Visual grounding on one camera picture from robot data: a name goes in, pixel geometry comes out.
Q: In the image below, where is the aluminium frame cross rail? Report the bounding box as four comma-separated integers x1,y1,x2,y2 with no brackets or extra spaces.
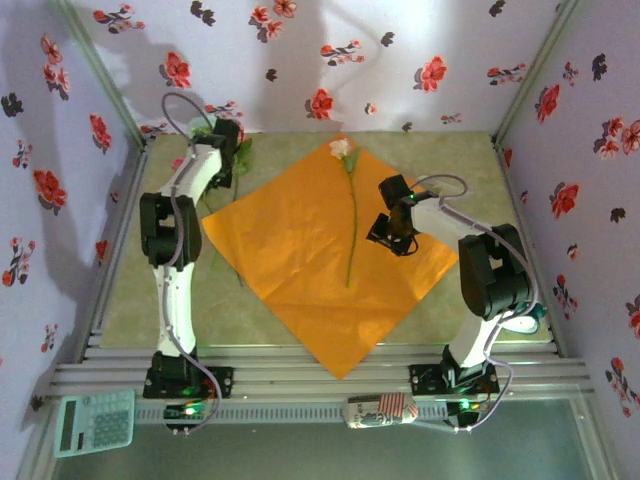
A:
47,343,594,401

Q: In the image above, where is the orange wrapping paper sheet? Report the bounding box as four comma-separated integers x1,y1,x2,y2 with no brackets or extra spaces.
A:
200,132,460,381

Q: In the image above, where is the white slotted cable duct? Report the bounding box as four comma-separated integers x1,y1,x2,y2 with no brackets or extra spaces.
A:
133,401,451,427

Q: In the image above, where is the aluminium side rail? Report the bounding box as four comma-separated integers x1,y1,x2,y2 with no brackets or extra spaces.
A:
492,139,569,359
77,144,154,364

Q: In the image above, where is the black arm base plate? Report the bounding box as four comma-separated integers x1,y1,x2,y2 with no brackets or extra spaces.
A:
142,366,236,400
408,363,501,397

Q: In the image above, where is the aluminium corner post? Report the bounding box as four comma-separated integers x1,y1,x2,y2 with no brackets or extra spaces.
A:
491,0,586,149
49,0,154,149

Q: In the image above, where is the teal calculator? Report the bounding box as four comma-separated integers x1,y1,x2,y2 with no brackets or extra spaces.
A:
52,389,137,459

